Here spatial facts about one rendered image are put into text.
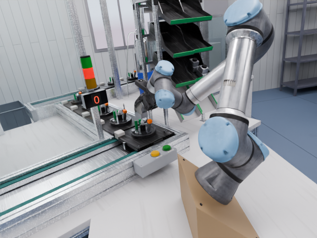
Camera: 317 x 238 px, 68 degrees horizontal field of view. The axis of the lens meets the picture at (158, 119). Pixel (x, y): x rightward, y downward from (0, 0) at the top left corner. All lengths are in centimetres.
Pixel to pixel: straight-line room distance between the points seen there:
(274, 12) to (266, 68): 105
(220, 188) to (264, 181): 35
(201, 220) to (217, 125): 26
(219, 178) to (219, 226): 15
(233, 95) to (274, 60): 475
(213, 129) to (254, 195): 44
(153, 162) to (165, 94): 33
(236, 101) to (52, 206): 76
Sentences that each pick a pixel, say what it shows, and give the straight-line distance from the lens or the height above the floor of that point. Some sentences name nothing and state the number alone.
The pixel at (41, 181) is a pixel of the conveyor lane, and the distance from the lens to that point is 123.
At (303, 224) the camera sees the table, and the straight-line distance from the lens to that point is 97.
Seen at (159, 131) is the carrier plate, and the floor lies 97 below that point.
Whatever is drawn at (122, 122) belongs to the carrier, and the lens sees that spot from 145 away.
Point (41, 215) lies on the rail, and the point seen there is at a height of 92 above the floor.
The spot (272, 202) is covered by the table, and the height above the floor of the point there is 86.
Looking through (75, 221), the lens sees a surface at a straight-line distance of 102.
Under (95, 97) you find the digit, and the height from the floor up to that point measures 121.
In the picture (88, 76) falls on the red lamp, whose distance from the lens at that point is 120.
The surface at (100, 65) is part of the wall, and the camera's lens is 449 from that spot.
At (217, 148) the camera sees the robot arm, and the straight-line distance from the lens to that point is 66.
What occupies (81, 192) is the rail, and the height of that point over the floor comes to 93.
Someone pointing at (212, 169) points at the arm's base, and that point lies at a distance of 81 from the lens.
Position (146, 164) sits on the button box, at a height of 96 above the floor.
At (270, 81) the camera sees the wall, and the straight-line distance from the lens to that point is 552.
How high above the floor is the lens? 152
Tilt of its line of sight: 22 degrees down
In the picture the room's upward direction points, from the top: 7 degrees counter-clockwise
